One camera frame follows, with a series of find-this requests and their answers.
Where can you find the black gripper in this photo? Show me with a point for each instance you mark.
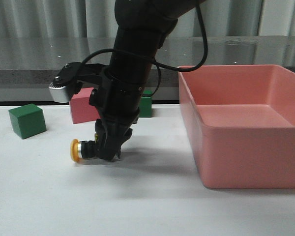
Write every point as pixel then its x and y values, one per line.
pixel 118 101

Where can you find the yellow push button switch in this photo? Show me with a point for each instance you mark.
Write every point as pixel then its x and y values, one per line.
pixel 88 150

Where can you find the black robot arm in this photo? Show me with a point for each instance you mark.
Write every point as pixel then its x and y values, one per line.
pixel 143 26

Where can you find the pink cube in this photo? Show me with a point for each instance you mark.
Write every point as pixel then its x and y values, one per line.
pixel 81 110

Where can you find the green cube near bin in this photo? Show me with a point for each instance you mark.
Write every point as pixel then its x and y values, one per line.
pixel 145 105

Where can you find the green cube far left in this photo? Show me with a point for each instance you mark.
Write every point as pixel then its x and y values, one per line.
pixel 27 120

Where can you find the grey stone ledge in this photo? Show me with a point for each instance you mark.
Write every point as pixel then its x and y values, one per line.
pixel 27 65

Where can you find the pink plastic bin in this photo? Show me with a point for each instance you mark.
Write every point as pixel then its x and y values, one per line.
pixel 240 121

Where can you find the grey curtain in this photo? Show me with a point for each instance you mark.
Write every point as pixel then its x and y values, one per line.
pixel 96 18

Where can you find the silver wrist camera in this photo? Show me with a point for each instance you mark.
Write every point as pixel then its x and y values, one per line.
pixel 65 83

